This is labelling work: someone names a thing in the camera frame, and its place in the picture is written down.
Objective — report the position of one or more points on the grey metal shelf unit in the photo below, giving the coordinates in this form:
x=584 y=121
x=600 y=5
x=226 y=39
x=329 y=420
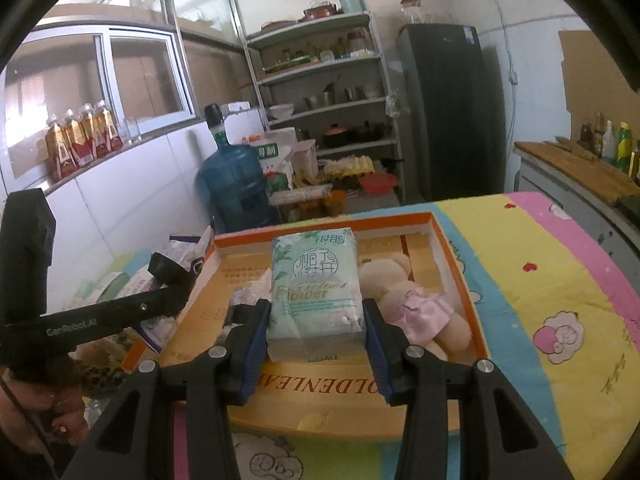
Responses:
x=328 y=79

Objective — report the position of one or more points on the green yellow bottle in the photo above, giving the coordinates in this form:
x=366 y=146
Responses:
x=624 y=147

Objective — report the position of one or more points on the green tissue pack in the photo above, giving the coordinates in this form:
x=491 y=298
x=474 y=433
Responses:
x=316 y=304

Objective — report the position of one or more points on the clear bagged plush item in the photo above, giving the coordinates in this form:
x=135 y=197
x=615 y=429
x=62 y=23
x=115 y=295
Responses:
x=108 y=352

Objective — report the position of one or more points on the green white tissue box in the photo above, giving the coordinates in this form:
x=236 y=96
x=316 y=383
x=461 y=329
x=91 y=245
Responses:
x=91 y=292

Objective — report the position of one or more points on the floral tissue pack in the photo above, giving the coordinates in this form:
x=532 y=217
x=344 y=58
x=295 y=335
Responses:
x=140 y=286

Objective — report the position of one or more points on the white spray bottle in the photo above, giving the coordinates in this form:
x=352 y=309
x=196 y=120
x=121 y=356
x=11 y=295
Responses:
x=609 y=145

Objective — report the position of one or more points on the teal canister on shelf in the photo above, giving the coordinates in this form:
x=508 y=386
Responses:
x=353 y=6

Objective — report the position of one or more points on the black refrigerator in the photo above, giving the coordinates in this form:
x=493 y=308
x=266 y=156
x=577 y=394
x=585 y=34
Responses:
x=457 y=145

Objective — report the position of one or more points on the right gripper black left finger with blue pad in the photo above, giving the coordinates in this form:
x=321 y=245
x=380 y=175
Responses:
x=134 y=437

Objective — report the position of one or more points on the glass jar on fridge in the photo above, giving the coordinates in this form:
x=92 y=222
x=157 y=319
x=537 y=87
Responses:
x=411 y=10

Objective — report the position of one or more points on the white snack packet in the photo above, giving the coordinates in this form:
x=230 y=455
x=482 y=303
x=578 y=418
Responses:
x=242 y=302

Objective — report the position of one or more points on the leopard print cloth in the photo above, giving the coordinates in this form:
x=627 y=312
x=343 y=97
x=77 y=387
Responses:
x=100 y=377

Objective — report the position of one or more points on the sliding glass window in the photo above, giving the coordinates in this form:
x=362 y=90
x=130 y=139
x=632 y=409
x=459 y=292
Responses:
x=138 y=72

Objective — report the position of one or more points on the colourful cartoon quilt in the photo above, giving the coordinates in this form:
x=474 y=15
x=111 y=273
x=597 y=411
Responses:
x=545 y=302

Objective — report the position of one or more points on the person's left hand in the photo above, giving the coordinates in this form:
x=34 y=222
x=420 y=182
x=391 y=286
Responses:
x=33 y=413

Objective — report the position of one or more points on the wooden counter top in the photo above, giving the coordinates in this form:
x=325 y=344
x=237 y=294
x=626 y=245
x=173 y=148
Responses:
x=598 y=178

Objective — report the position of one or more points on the red plastic basin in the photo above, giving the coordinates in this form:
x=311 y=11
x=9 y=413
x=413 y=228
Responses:
x=378 y=184

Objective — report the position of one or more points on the blue water jug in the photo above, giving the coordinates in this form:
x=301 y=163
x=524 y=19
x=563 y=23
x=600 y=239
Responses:
x=230 y=183

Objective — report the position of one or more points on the teddy bear pink dress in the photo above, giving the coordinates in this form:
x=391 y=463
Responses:
x=427 y=318

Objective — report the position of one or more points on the orange drink bottles pack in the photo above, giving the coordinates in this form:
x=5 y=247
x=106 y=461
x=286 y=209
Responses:
x=79 y=138

